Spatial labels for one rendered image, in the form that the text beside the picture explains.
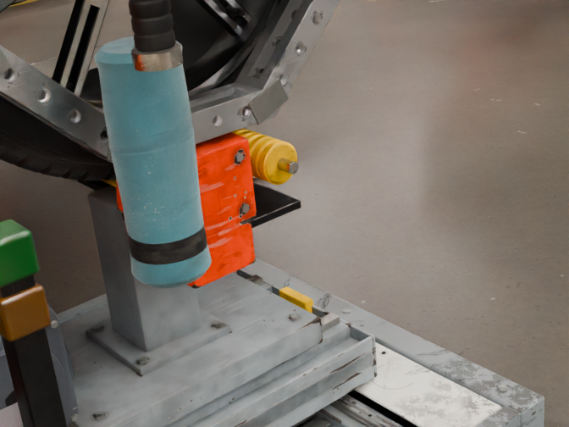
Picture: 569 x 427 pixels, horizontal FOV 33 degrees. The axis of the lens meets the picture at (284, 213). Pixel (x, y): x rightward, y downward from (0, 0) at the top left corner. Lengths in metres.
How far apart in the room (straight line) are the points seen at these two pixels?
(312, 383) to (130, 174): 0.57
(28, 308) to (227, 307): 0.74
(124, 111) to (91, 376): 0.54
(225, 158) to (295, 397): 0.43
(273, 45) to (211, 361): 0.46
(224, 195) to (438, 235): 1.08
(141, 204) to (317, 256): 1.17
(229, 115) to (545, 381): 0.80
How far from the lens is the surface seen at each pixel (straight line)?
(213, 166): 1.17
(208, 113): 1.16
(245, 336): 1.43
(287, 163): 1.24
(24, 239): 0.79
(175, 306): 1.41
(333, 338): 1.53
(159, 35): 0.84
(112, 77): 0.97
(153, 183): 0.99
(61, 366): 1.23
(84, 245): 2.35
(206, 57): 1.31
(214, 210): 1.19
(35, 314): 0.81
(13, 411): 0.96
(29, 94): 1.04
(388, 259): 2.11
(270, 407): 1.41
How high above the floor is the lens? 0.96
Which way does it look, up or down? 24 degrees down
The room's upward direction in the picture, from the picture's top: 6 degrees counter-clockwise
